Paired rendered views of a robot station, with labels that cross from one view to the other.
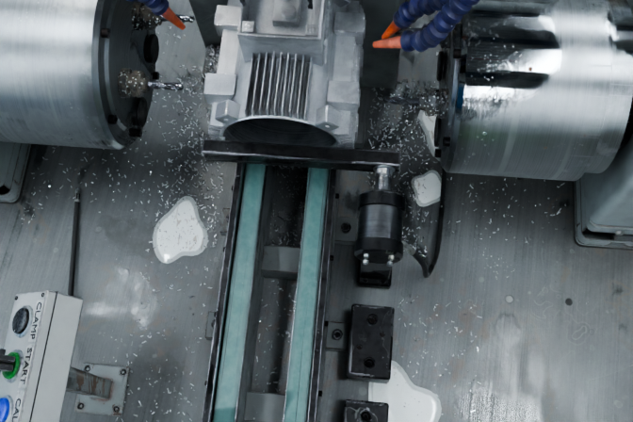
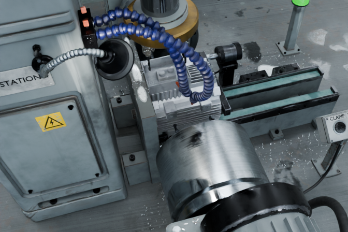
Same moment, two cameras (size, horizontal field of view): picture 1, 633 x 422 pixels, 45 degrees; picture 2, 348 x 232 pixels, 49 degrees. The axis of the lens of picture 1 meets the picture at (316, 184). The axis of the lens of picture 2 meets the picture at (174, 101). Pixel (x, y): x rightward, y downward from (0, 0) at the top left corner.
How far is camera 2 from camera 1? 1.08 m
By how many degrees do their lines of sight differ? 51
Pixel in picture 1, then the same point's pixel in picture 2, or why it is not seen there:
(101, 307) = (295, 183)
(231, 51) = (185, 103)
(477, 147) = not seen: hidden behind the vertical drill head
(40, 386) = not seen: outside the picture
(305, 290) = (254, 88)
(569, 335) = (218, 41)
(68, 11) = (212, 131)
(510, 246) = not seen: hidden behind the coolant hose
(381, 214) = (227, 47)
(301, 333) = (270, 84)
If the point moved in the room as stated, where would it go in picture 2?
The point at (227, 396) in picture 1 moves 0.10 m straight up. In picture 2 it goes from (305, 97) to (313, 76)
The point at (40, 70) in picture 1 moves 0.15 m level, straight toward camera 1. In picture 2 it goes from (242, 142) to (266, 99)
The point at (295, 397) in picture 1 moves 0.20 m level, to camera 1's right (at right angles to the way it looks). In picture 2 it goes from (292, 79) to (258, 44)
